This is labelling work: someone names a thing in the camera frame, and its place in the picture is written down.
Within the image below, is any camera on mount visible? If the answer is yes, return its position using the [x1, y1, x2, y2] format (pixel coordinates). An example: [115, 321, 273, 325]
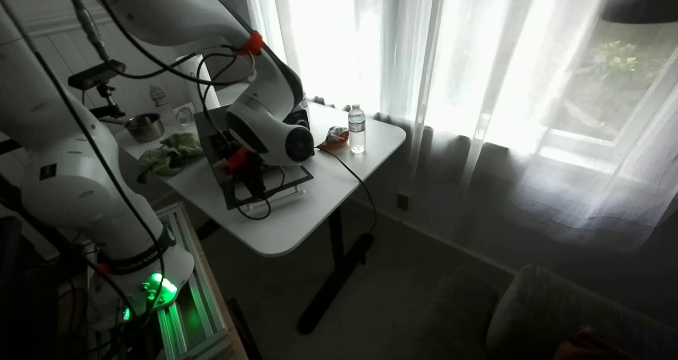
[67, 59, 128, 120]

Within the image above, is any glass jar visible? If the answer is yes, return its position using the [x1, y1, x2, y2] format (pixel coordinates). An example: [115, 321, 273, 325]
[149, 85, 172, 110]

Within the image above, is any toaster oven door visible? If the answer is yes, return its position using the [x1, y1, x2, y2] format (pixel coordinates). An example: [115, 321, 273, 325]
[212, 133, 315, 211]

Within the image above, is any white sheer curtain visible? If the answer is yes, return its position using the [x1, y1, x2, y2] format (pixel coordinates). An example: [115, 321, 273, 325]
[241, 0, 678, 247]

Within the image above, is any window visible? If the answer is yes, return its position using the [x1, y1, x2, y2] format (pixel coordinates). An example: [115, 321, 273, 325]
[254, 0, 678, 162]

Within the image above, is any green cloth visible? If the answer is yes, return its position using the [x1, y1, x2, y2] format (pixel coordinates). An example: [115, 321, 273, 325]
[137, 132, 206, 184]

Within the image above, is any clear water bottle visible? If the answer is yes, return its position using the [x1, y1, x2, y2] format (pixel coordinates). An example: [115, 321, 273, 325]
[347, 104, 367, 155]

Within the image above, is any oven door handle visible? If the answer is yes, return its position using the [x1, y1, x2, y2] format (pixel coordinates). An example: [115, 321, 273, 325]
[245, 186, 307, 214]

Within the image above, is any grey sofa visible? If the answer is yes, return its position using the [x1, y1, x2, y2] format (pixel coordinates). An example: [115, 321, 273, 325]
[485, 265, 678, 360]

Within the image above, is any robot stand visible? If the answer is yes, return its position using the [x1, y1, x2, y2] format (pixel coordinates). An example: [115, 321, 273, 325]
[85, 201, 235, 360]

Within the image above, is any crumpled orange packet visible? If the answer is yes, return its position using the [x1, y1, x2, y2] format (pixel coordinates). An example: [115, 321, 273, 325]
[317, 125, 350, 151]

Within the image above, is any black cable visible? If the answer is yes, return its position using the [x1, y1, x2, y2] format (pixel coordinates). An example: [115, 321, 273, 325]
[316, 146, 378, 235]

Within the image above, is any dark lamp shade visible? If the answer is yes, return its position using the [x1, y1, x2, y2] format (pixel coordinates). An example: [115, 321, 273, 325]
[601, 0, 678, 25]

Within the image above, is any silver saucepan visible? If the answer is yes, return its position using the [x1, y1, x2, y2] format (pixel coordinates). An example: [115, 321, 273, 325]
[100, 112, 166, 143]

